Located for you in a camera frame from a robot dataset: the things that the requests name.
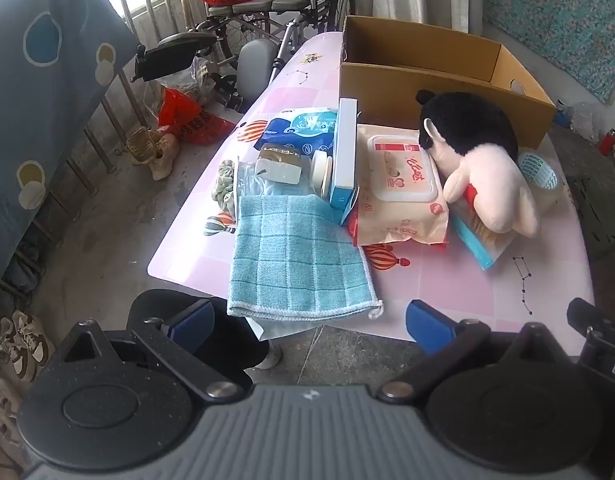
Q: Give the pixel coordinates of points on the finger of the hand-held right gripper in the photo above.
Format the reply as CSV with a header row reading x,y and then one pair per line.
x,y
582,312

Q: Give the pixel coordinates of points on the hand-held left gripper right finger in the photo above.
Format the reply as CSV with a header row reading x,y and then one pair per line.
x,y
427,325

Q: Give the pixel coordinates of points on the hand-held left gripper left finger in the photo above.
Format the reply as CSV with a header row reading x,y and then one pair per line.
x,y
192,320

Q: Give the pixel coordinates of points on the blue-edged clear pack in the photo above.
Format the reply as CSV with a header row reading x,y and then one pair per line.
x,y
480,247

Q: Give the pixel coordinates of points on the orange wet wipes pack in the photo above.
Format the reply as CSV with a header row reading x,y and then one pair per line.
x,y
402,220

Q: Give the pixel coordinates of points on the light blue checked towel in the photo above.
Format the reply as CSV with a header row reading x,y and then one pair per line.
x,y
287,260

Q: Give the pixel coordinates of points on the clear bag of face masks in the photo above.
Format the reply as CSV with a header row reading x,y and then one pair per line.
x,y
247,180

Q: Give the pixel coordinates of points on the black and pink plush toy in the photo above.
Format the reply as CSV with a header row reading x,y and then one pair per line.
x,y
487,175

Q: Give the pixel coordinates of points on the gold foil packet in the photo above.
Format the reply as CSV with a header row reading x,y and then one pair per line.
x,y
282,160

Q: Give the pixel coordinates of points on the white blue bandage box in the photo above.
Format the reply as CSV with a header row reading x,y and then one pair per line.
x,y
345,150

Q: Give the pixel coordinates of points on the blue white wet wipes pack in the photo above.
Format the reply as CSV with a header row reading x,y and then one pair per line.
x,y
297,130

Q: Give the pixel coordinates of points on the brown cardboard box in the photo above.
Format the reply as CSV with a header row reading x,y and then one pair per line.
x,y
387,85

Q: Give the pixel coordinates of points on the clear packing tape roll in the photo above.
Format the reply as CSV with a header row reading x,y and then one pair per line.
x,y
542,180

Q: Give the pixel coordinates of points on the green fabric scrunchie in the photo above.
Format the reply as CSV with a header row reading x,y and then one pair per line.
x,y
225,180

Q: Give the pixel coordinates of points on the brown white sneaker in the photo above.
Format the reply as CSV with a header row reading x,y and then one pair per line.
x,y
15,355
35,337

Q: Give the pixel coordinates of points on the beige shoe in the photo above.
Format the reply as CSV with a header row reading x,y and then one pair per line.
x,y
140,145
165,157

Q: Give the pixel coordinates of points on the small red bottle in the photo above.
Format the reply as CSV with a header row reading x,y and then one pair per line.
x,y
609,142

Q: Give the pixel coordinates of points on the white round jar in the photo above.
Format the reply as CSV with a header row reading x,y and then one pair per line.
x,y
320,172

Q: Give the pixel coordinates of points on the clear plastic bag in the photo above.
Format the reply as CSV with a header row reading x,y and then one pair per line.
x,y
585,120

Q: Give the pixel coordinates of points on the pink white sneaker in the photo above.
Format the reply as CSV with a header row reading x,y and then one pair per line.
x,y
5,410

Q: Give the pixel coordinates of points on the clear bag of goods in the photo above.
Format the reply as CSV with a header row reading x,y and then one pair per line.
x,y
187,77

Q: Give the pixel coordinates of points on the blue blanket with circles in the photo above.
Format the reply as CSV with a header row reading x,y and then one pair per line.
x,y
47,110

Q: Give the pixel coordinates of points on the teal floral cloth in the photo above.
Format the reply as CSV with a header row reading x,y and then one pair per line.
x,y
562,10

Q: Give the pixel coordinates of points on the grey wheelchair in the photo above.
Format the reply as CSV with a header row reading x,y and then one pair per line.
x,y
247,5

